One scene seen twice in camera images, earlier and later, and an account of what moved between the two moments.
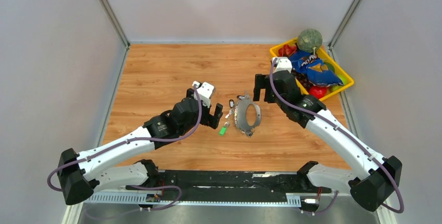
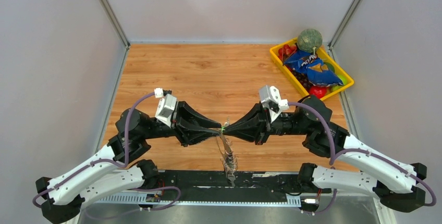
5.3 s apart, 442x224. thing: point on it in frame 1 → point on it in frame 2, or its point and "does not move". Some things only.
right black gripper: (260, 82) → (252, 127)
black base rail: (229, 182) does not move
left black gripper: (211, 120) → (190, 135)
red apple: (318, 91) does not move
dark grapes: (304, 81) does not move
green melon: (309, 40) does not move
